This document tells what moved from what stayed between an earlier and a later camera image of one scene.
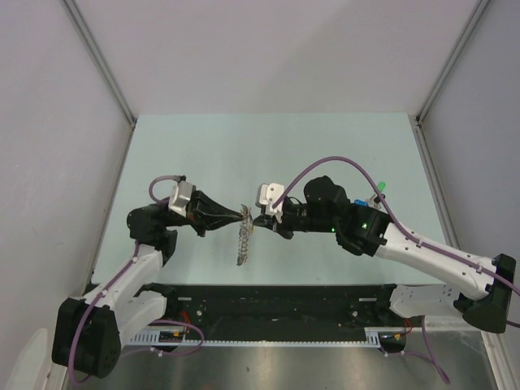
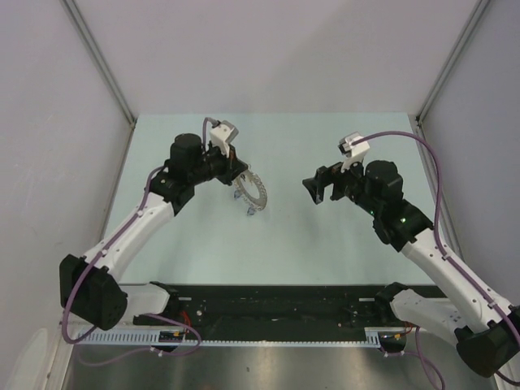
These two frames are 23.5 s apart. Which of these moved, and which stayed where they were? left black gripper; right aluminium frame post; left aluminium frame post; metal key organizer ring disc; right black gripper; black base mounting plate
Moved: right black gripper; left black gripper; metal key organizer ring disc
Stayed: left aluminium frame post; right aluminium frame post; black base mounting plate
